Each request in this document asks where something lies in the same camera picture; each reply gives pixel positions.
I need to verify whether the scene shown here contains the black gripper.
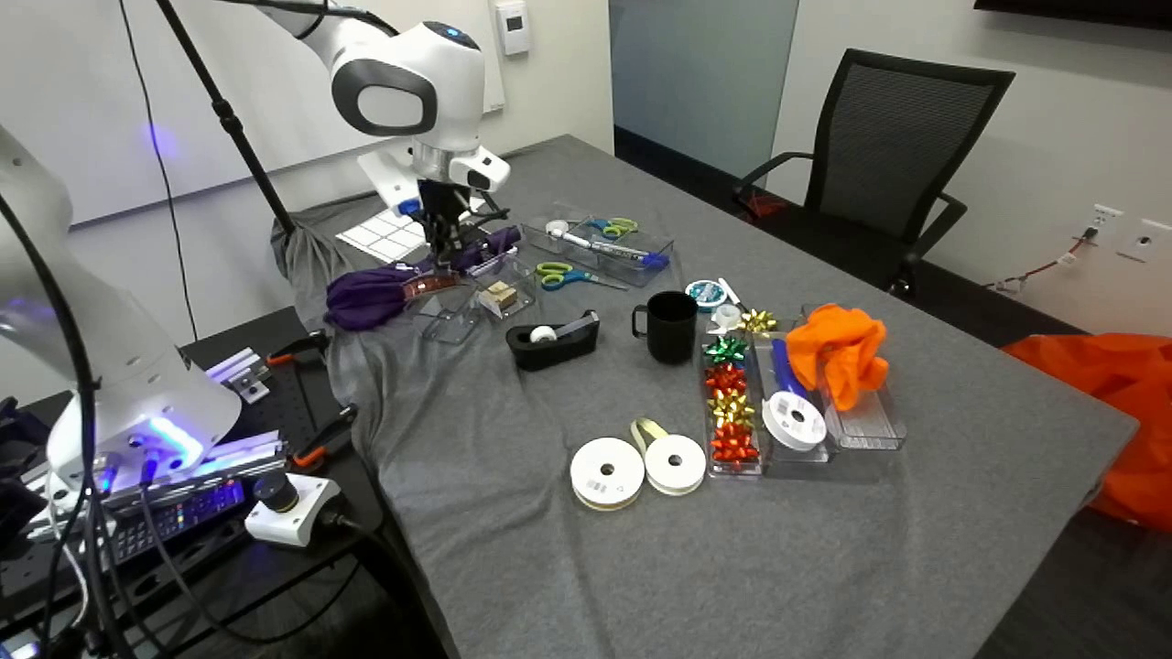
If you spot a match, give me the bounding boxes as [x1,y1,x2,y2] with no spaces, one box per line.
[414,172,491,272]

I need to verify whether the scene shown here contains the clear box with wooden item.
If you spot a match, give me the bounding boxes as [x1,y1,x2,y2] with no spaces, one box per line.
[473,274,535,326]

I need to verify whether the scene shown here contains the empty clear plastic container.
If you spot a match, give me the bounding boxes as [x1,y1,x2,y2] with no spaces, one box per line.
[418,288,489,349]

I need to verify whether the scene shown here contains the black tape dispenser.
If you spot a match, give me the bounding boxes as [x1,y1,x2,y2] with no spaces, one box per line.
[506,308,606,375]

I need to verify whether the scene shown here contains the white and teal tape roll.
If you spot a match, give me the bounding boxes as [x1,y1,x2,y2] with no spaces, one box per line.
[682,274,743,316]

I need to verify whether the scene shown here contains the white label sheets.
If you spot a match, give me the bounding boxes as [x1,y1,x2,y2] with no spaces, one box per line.
[335,204,434,266]

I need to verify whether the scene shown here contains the purple folded umbrella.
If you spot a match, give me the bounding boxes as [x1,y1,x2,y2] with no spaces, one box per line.
[321,225,523,337]

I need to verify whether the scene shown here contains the clear plastic organizer tray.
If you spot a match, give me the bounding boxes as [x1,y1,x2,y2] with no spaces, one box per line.
[523,209,677,293]

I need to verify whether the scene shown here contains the black mug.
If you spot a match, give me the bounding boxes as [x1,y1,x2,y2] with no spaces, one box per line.
[630,288,705,366]

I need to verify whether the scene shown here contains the black tripod pole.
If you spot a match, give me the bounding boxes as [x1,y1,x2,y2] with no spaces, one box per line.
[152,0,303,241]

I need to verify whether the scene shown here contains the large white ribbon spool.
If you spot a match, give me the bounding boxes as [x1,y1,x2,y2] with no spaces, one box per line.
[564,437,649,518]

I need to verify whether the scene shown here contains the small white ribbon spool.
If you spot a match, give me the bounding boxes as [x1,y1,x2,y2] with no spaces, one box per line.
[636,419,710,502]

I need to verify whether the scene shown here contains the yellow gift bows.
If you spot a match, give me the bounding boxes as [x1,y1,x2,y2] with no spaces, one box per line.
[738,303,783,342]

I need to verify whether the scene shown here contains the robot controller box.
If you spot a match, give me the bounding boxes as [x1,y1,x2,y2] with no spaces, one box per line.
[88,424,293,571]

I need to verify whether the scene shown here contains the gray tablecloth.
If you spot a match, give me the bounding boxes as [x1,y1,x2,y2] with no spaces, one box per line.
[268,131,1142,659]

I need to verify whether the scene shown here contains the white spool with blue ribbon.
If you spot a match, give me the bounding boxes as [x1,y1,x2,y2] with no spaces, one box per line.
[760,390,835,460]

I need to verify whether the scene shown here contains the orange cloth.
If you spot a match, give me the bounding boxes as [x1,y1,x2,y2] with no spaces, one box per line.
[783,303,895,415]

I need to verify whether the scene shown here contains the black equipment cart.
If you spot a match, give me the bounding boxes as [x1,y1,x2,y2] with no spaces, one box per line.
[0,303,414,659]

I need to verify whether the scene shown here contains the clear plastic box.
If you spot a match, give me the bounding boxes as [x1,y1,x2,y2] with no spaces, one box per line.
[820,386,910,459]

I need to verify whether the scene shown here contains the black mesh office chair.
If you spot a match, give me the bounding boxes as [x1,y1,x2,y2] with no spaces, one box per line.
[729,48,1020,299]

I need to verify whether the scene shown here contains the orange bag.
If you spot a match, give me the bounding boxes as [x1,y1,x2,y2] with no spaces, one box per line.
[1003,329,1172,537]

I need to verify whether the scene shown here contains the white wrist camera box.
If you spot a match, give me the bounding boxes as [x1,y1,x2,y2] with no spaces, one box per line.
[457,143,517,202]

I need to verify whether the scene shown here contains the green handled scissors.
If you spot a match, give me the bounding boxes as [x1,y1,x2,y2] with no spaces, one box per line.
[530,255,606,296]
[583,211,645,241]

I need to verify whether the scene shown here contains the white wall thermostat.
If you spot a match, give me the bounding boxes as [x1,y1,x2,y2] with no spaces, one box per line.
[491,0,539,64]

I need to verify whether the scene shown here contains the orange handled pliers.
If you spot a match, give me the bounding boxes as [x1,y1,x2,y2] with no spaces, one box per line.
[285,408,362,478]

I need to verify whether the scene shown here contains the black wall television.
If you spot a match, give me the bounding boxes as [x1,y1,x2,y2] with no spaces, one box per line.
[972,0,1172,35]

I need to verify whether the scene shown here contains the white wall outlet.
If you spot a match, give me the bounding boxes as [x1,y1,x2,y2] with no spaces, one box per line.
[1080,198,1172,272]

